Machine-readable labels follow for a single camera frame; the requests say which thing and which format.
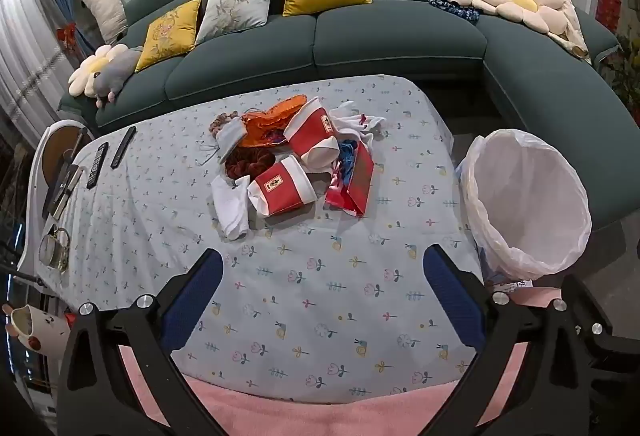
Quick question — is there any red curtain ornament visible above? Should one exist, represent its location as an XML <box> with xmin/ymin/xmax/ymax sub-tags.
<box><xmin>56</xmin><ymin>21</ymin><xmax>81</xmax><ymax>52</ymax></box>

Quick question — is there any round wooden board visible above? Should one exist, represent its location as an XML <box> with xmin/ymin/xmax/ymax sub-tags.
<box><xmin>40</xmin><ymin>123</ymin><xmax>88</xmax><ymax>187</ymax></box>

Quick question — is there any white animal mug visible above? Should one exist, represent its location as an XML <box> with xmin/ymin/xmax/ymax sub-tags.
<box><xmin>2</xmin><ymin>303</ymin><xmax>73</xmax><ymax>357</ymax></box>

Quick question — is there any floral tablecloth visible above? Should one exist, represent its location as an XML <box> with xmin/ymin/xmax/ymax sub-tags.
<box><xmin>30</xmin><ymin>74</ymin><xmax>488</xmax><ymax>404</ymax></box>

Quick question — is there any orange fabric pouch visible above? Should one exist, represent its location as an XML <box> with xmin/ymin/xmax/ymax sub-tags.
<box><xmin>240</xmin><ymin>95</ymin><xmax>308</xmax><ymax>149</ymax></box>

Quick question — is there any black remote control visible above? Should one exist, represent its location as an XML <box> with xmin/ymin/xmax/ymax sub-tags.
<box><xmin>86</xmin><ymin>142</ymin><xmax>109</xmax><ymax>189</ymax></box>
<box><xmin>110</xmin><ymin>126</ymin><xmax>137</xmax><ymax>168</ymax></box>

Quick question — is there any brown velvet scrunchie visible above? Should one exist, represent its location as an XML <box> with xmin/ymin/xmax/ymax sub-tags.
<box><xmin>224</xmin><ymin>149</ymin><xmax>277</xmax><ymax>181</ymax></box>

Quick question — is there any white panda plush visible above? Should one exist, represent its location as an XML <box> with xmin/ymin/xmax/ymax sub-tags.
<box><xmin>70</xmin><ymin>0</ymin><xmax>128</xmax><ymax>44</ymax></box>

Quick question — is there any small yellow embroidered cushion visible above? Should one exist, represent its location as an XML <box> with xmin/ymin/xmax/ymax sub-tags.
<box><xmin>135</xmin><ymin>0</ymin><xmax>202</xmax><ymax>72</ymax></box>

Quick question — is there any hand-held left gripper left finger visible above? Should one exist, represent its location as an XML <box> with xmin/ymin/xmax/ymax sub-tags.
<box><xmin>56</xmin><ymin>247</ymin><xmax>236</xmax><ymax>436</ymax></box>

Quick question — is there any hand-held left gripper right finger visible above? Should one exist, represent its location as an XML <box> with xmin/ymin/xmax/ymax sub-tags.
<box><xmin>424</xmin><ymin>245</ymin><xmax>601</xmax><ymax>436</ymax></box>

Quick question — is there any blue patterned cloth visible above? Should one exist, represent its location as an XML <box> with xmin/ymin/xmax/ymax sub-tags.
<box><xmin>429</xmin><ymin>0</ymin><xmax>482</xmax><ymax>24</ymax></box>

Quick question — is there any blue plastic wrapper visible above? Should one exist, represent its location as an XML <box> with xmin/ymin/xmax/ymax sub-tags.
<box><xmin>337</xmin><ymin>139</ymin><xmax>358</xmax><ymax>177</ymax></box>

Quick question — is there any brown knitted piece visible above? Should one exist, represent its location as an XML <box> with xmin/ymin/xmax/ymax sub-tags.
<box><xmin>209</xmin><ymin>111</ymin><xmax>241</xmax><ymax>137</ymax></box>

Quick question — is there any small white flower cushion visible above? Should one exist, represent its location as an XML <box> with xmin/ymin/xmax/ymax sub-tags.
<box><xmin>67</xmin><ymin>44</ymin><xmax>128</xmax><ymax>98</ymax></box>

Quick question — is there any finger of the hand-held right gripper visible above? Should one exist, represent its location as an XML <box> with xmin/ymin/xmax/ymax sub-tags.
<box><xmin>562</xmin><ymin>275</ymin><xmax>640</xmax><ymax>367</ymax></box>

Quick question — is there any red foil packet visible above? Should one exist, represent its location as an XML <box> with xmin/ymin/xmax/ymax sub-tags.
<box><xmin>324</xmin><ymin>141</ymin><xmax>375</xmax><ymax>218</ymax></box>

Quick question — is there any white sheer curtain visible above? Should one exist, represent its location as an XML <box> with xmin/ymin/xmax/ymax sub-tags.
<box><xmin>0</xmin><ymin>0</ymin><xmax>76</xmax><ymax>117</ymax></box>

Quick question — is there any grey embroidered cushion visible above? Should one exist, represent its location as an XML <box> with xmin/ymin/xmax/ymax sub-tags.
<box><xmin>195</xmin><ymin>0</ymin><xmax>279</xmax><ymax>44</ymax></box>

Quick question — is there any small grey pouch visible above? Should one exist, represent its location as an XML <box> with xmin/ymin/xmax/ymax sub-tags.
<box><xmin>217</xmin><ymin>120</ymin><xmax>247</xmax><ymax>149</ymax></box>

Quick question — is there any grey plush toy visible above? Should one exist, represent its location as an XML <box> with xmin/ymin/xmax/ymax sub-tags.
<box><xmin>95</xmin><ymin>46</ymin><xmax>146</xmax><ymax>109</ymax></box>

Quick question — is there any trash bin with white bag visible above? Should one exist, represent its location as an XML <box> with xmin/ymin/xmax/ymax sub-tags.
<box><xmin>455</xmin><ymin>129</ymin><xmax>593</xmax><ymax>289</ymax></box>

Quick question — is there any teal fabric sofa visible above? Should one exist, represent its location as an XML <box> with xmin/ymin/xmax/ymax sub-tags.
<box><xmin>57</xmin><ymin>0</ymin><xmax>626</xmax><ymax>232</ymax></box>

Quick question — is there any red and white paper cup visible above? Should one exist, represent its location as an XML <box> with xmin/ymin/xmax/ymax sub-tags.
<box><xmin>283</xmin><ymin>96</ymin><xmax>342</xmax><ymax>172</ymax></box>
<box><xmin>247</xmin><ymin>155</ymin><xmax>317</xmax><ymax>217</ymax></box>

